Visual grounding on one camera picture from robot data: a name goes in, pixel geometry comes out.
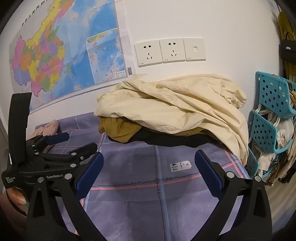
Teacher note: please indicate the small black bag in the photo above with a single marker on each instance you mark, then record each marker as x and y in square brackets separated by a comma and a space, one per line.
[288, 49]

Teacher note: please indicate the blue plastic basket rack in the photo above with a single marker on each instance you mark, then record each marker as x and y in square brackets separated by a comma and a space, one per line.
[270, 92]

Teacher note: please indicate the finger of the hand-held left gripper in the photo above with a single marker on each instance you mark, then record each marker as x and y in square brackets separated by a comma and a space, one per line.
[57, 138]
[83, 149]

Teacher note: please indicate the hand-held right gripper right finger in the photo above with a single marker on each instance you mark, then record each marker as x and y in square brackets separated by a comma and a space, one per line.
[208, 172]

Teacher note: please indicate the beige tote bags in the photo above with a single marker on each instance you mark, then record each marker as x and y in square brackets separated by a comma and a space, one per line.
[279, 169]

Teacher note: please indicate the cream garment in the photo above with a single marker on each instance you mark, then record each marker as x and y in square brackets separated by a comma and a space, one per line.
[173, 104]

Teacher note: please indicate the mustard garment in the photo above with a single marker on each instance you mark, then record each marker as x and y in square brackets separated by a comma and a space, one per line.
[120, 128]

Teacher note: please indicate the black garment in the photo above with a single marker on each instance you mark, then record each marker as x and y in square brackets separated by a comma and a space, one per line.
[161, 139]

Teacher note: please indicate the white wall socket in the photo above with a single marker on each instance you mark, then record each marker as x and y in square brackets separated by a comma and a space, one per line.
[148, 53]
[172, 50]

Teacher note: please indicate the white plastic bag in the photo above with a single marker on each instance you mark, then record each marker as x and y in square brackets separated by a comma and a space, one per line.
[284, 132]

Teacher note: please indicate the purple plaid blanket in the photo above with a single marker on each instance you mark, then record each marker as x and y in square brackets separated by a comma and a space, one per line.
[138, 166]

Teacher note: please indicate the white blanket label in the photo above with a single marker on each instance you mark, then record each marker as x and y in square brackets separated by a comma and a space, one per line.
[180, 166]

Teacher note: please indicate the person's left hand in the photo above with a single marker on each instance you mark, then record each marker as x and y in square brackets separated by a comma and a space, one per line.
[17, 197]

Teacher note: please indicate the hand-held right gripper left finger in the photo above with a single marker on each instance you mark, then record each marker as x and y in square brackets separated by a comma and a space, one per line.
[89, 176]

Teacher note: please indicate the colourful wall map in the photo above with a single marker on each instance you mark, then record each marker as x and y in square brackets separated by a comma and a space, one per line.
[69, 46]

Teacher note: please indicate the masking tape piece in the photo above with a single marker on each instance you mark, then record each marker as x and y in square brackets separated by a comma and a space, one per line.
[140, 75]

